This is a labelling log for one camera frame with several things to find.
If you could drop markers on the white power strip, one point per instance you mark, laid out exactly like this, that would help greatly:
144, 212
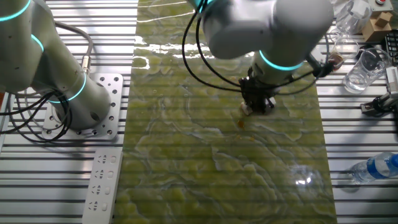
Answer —
101, 186

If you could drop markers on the small glass with brown liquid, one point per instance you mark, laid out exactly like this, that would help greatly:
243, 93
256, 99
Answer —
348, 46

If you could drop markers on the large clear glass beaker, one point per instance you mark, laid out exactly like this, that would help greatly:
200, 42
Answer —
363, 74

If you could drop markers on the water bottle with blue cap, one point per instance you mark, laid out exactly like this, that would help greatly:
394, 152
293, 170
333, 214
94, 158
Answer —
376, 167

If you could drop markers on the green marble pattern mat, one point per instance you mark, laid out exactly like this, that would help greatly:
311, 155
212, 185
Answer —
202, 171

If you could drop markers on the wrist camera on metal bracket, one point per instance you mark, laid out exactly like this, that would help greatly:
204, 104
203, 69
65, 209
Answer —
321, 70

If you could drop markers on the tall clear glass beaker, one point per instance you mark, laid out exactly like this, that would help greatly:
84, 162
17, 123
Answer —
353, 17

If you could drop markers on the brown cardboard box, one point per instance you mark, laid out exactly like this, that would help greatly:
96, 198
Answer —
374, 29

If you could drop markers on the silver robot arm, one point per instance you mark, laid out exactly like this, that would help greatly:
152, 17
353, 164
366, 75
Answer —
62, 77

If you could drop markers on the grey box with red button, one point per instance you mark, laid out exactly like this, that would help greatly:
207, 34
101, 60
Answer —
381, 6

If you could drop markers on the white sponge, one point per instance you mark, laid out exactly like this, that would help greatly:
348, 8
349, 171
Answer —
246, 109

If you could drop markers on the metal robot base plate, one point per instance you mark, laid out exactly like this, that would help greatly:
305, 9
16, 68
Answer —
113, 124

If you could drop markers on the black keyboard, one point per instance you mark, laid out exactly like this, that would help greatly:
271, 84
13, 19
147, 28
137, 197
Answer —
392, 46

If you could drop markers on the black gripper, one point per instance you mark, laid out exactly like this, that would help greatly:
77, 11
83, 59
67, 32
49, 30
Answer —
255, 91

